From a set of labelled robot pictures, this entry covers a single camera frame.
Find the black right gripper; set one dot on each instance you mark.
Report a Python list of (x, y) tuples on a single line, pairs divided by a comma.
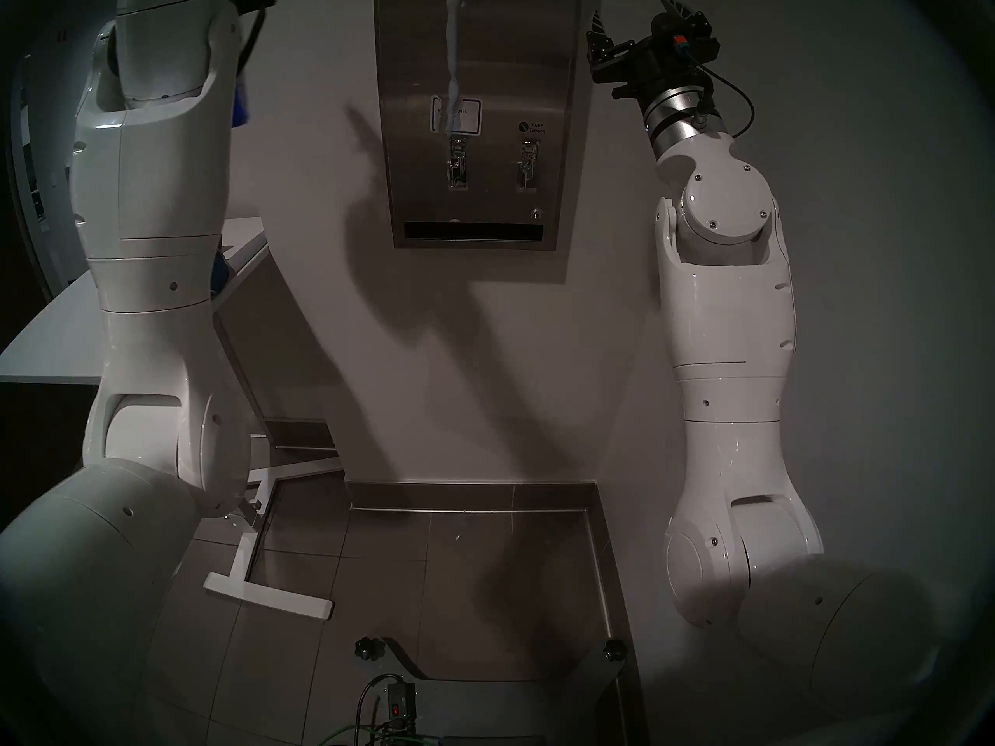
[(641, 64)]

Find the blue cleaner spray bottle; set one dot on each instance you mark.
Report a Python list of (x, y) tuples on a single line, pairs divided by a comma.
[(242, 103)]

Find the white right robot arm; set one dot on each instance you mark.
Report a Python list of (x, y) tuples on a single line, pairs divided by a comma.
[(731, 364)]

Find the grey robot base platform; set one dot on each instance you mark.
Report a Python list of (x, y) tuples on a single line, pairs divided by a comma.
[(505, 713)]

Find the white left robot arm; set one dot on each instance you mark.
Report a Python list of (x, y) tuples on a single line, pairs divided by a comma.
[(155, 286)]

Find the small free label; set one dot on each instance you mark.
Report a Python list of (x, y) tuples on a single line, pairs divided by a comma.
[(532, 128)]

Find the chrome dispenser lever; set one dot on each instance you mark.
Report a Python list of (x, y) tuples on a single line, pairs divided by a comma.
[(457, 165), (528, 168)]

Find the white blue-edged dispenser sticker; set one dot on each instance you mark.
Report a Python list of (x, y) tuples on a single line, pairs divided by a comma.
[(469, 119)]

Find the dark blue cloth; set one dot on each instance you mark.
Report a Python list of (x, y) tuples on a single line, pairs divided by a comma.
[(221, 270)]

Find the black star knob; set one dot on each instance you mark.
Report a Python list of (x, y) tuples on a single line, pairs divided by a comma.
[(615, 649), (368, 648)]

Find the black box with red light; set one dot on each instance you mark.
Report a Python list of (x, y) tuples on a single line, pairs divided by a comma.
[(401, 705)]

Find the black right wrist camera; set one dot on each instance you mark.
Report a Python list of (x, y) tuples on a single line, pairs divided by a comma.
[(684, 41)]

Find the stainless steel wall dispenser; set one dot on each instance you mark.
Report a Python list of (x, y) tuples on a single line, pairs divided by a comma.
[(497, 193)]

